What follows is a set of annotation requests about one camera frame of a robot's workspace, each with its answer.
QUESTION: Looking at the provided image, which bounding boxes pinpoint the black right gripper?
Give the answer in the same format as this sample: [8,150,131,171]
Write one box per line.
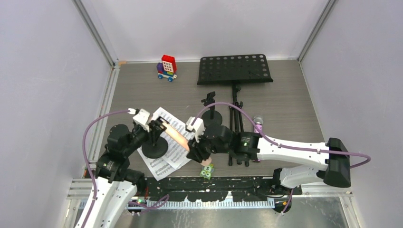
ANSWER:
[187,128,231,164]

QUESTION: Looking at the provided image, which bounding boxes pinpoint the black microphone stand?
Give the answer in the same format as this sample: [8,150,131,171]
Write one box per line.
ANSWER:
[201,91,222,127]
[141,117,168,159]

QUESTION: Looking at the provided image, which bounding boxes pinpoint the green toy block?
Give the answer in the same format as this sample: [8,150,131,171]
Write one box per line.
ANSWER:
[199,164,214,180]

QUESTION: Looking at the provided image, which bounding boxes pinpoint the sheet music page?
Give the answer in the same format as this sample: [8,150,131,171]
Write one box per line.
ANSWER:
[153,107,193,170]
[138,149,190,181]

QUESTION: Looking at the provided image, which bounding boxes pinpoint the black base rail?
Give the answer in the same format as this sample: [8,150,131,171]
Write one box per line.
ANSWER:
[134,176,291,202]

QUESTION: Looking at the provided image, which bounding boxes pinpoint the colourful toy block truck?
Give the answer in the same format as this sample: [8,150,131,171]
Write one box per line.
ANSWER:
[156,55,177,82]

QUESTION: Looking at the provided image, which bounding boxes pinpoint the black music stand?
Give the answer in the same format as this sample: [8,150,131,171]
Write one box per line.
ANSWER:
[196,54,274,167]

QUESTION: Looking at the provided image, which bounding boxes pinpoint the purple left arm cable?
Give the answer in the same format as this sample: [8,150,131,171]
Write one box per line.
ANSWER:
[80,108,171,228]

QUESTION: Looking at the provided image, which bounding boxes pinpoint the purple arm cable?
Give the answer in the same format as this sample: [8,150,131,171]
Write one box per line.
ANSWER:
[192,102,372,215]
[80,108,171,228]

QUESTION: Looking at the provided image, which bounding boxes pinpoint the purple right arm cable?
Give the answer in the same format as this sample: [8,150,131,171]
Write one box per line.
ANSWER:
[192,102,372,215]

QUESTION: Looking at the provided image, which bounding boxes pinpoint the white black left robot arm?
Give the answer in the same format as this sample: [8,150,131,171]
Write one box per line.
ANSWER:
[76,118,168,228]

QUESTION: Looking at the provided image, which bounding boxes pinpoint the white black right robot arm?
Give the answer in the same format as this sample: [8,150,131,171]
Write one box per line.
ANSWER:
[186,124,351,195]

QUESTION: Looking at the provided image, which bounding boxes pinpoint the purple glitter microphone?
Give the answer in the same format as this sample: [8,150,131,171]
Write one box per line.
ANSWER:
[253,115,264,133]

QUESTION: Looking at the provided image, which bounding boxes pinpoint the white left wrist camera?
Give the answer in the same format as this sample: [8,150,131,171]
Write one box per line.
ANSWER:
[128,108,152,132]

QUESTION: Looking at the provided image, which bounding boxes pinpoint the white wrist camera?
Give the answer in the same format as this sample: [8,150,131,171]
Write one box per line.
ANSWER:
[185,117,205,143]
[128,108,152,132]

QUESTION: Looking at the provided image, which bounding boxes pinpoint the beige microphone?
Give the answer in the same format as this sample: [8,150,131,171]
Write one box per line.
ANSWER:
[163,123,213,167]

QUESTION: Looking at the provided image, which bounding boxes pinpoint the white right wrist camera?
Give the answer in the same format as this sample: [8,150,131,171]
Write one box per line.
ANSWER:
[185,117,205,143]

